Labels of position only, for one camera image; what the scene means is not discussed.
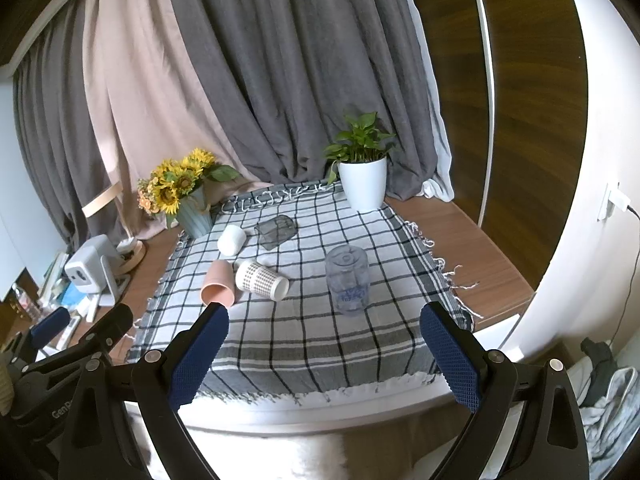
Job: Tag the white box-shaped device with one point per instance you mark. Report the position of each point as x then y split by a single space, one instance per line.
90 267

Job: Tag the pink cup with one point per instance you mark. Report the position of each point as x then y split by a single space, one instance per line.
219 284

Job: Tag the wide grey curtain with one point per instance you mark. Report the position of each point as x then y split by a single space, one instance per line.
300 75

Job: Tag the dark cloth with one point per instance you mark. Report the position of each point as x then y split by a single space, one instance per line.
599 360

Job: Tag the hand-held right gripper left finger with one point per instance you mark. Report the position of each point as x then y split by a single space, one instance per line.
199 357

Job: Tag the pink curtain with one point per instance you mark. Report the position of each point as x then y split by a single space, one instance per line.
150 100

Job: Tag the checked black white cloth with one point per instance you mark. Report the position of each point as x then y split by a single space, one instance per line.
310 345

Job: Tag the narrow grey curtain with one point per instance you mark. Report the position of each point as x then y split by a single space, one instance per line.
55 150

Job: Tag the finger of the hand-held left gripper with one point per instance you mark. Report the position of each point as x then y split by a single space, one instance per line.
50 324
107 327

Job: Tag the brown wooden wardrobe door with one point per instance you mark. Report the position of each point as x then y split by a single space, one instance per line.
520 110

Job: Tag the white wall charger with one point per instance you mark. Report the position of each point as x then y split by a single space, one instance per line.
611 201

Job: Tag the white sheer curtain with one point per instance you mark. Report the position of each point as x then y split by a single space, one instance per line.
440 160

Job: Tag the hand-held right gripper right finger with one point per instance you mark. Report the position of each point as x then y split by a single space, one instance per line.
452 360

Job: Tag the white dotted cup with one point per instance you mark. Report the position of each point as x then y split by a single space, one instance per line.
260 280

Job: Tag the clear glass cup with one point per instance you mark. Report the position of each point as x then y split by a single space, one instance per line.
347 280

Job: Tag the grey transparent cup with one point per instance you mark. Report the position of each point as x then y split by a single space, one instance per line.
275 231

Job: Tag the round wooden dish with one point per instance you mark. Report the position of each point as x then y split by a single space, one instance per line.
134 255

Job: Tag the green plant in white pot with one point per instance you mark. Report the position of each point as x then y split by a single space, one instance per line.
362 185

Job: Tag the plain white cup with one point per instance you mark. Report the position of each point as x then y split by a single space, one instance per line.
231 241

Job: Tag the light wooden bar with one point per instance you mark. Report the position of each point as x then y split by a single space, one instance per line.
102 201

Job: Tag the light grey clothing pile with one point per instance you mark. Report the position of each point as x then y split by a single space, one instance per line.
612 420

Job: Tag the white fluffy rug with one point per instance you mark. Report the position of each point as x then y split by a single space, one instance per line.
300 460

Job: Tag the sunflower bouquet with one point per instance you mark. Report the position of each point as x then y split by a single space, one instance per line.
172 185

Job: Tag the teal ribbed vase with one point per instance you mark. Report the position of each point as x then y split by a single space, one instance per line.
196 215

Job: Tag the pile of small desk clutter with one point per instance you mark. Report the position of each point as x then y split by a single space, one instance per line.
47 290

